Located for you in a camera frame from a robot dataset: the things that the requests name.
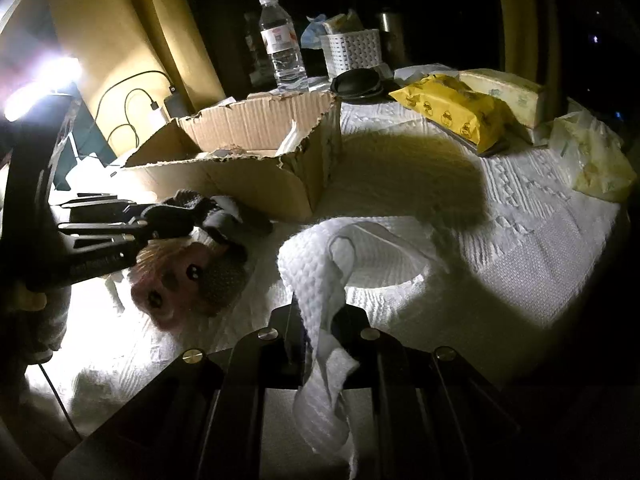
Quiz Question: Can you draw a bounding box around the white textured bedspread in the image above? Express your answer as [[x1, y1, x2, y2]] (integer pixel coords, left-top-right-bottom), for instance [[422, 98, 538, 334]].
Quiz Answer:
[[30, 62, 632, 441]]

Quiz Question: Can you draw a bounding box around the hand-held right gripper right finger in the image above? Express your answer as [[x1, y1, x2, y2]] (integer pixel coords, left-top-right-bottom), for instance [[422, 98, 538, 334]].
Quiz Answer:
[[331, 305, 523, 480]]

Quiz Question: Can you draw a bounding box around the pale yellow tissue pack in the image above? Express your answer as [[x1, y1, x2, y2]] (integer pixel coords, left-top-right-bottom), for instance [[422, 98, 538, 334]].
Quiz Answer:
[[458, 68, 547, 130]]

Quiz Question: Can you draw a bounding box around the pink plush toy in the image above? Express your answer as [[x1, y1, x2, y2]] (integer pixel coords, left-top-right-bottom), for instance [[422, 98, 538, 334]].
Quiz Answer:
[[126, 189, 275, 332]]

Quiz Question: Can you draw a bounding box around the white woven basket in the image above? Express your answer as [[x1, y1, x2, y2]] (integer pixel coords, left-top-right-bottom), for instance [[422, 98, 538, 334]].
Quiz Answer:
[[319, 29, 382, 80]]

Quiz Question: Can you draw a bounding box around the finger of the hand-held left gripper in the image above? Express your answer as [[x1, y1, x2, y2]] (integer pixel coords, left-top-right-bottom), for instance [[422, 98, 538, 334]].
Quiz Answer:
[[49, 196, 201, 233], [57, 222, 193, 281]]

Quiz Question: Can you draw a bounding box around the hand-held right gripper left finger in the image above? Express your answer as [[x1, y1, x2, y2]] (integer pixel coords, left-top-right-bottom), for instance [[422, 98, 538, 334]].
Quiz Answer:
[[55, 305, 311, 480]]

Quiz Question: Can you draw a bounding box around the cardboard box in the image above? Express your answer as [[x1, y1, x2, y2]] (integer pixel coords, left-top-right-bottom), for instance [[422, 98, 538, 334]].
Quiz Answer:
[[120, 91, 345, 223]]

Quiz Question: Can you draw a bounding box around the yellow tissue packet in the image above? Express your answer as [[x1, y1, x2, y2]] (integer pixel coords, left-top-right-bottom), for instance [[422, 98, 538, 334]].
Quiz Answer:
[[388, 74, 516, 156]]

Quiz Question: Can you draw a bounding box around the clear water bottle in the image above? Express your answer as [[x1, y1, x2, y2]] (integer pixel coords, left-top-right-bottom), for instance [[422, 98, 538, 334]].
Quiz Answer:
[[258, 0, 310, 94]]

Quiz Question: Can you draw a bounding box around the white charger with cable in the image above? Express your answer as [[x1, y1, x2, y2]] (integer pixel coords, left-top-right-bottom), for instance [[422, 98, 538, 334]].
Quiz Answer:
[[94, 70, 177, 157]]

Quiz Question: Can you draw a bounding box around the white paper towel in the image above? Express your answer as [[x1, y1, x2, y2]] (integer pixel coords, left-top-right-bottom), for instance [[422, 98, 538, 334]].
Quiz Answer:
[[276, 215, 438, 468]]

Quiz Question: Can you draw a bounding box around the clear yellow plastic bag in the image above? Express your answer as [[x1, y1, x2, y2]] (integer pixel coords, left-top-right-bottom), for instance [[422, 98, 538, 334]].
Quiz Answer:
[[547, 110, 638, 204]]

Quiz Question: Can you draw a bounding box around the person's left hand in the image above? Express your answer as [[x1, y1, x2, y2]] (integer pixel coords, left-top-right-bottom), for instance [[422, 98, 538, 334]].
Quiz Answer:
[[0, 280, 68, 361]]

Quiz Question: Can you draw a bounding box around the metal thermos cup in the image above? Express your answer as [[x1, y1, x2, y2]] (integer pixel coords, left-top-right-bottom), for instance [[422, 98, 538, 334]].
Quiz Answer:
[[376, 8, 408, 68]]

